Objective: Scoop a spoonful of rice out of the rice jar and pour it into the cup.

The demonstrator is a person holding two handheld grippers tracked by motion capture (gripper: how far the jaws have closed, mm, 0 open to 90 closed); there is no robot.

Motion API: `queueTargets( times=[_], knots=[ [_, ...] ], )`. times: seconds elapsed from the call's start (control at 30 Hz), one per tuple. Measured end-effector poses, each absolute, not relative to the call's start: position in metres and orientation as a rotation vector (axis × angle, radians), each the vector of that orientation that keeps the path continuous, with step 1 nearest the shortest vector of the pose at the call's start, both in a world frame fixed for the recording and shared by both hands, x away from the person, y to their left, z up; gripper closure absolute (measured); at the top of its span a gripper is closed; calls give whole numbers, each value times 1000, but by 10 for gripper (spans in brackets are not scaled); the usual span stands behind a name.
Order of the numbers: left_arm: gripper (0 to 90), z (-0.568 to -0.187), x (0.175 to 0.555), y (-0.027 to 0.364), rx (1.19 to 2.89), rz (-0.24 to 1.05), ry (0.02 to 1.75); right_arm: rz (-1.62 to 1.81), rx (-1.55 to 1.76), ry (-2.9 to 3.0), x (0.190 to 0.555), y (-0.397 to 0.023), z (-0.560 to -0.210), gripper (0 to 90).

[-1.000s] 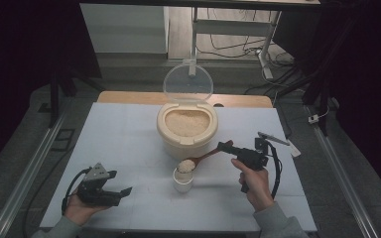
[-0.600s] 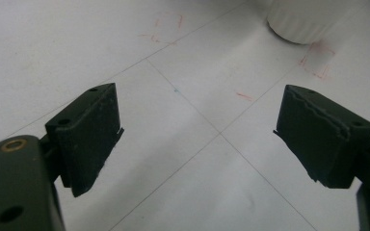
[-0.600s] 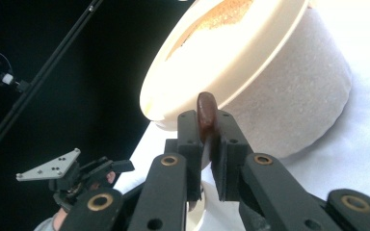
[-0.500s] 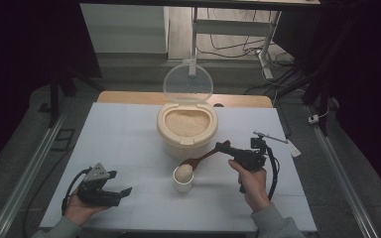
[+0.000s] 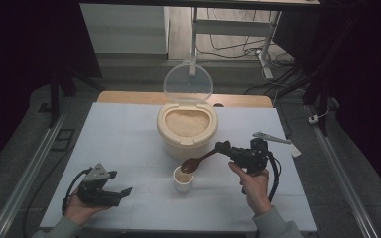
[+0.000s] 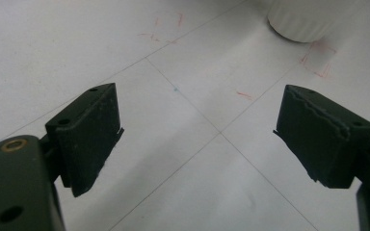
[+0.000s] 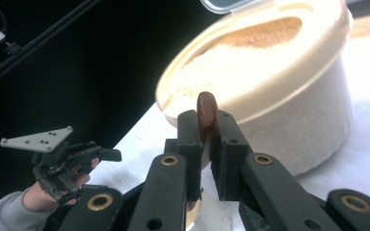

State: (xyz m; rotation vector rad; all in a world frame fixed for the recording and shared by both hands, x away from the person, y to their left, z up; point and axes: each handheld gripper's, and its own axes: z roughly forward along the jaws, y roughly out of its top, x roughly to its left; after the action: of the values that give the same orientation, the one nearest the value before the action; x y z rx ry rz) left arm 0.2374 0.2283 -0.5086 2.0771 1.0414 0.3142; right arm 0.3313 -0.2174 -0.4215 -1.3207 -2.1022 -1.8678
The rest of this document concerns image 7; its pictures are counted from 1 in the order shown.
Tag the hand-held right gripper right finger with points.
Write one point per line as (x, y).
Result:
(263, 192)

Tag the black metal stand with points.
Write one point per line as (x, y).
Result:
(32, 43)

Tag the cream rice container with lid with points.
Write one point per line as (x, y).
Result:
(302, 128)

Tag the brown wooden spoon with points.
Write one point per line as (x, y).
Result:
(207, 118)

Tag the white table cover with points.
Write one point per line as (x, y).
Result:
(366, 134)

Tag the brown granules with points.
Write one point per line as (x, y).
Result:
(237, 67)

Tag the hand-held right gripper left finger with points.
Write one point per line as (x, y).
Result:
(160, 192)

